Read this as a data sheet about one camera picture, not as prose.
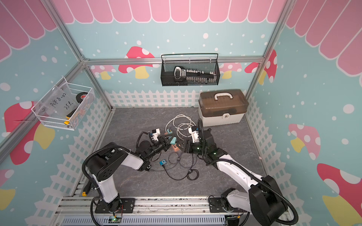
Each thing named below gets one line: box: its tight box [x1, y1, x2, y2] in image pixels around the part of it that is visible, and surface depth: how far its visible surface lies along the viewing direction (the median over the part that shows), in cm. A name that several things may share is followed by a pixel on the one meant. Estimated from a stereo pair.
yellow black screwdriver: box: [82, 180, 92, 197], surface depth 81 cm
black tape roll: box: [75, 91, 89, 104], surface depth 81 cm
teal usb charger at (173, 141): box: [169, 136, 177, 145], surface depth 83 cm
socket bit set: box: [173, 65, 217, 84], surface depth 91 cm
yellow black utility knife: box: [63, 107, 78, 125], surface depth 65 cm
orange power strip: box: [171, 144, 180, 153], surface depth 96 cm
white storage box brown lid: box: [198, 88, 249, 128], surface depth 99 cm
